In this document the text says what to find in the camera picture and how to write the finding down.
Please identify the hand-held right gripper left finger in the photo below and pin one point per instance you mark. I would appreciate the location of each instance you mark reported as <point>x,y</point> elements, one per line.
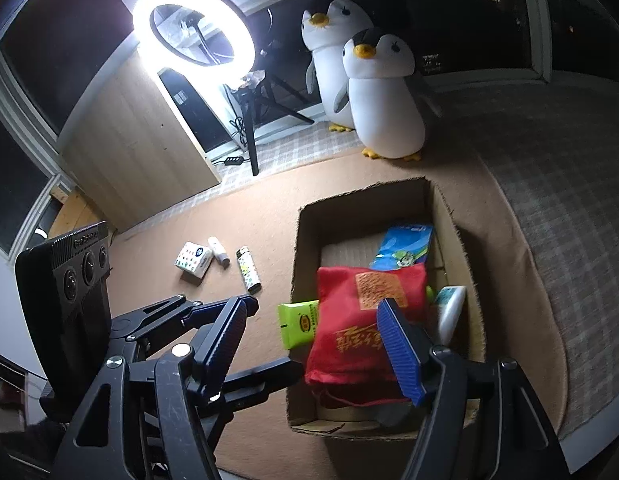
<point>228,342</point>

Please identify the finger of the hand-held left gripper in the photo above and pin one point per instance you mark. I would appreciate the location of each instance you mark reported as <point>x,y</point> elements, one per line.
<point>262,377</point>
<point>159,317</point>

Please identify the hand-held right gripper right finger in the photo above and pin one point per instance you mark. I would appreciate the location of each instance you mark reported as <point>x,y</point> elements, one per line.
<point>397,347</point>

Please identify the green tube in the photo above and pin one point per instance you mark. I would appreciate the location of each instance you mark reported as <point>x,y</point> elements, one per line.
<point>299,325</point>

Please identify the white lotion bottle blue cap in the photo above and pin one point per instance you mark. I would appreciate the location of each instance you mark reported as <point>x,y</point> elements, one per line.
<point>452,310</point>

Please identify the white patterned tissue pack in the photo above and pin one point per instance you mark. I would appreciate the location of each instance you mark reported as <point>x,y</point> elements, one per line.
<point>193,260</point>

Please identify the patterned lighter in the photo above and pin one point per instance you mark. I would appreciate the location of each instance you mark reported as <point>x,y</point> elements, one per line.
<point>249,270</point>

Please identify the small white bottle grey cap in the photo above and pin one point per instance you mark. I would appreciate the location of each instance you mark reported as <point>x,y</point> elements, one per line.
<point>219,251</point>

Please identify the blue printed packet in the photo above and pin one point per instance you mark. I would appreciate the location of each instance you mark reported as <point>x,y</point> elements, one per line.
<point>404,247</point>

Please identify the cardboard box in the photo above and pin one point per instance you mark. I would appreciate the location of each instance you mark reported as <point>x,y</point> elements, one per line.
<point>359,215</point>

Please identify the pine wood panel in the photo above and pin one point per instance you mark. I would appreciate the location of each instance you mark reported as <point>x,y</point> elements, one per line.
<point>76,215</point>

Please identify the light wooden cabinet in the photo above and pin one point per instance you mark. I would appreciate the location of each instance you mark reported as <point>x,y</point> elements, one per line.
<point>134,155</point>

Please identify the black power strip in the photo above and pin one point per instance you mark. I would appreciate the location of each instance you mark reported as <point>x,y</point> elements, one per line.
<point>232,160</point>

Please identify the small penguin plush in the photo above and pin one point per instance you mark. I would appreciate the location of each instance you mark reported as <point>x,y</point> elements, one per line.
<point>384,105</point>

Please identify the large penguin plush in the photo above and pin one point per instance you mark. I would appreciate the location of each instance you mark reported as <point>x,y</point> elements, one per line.
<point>334,45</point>

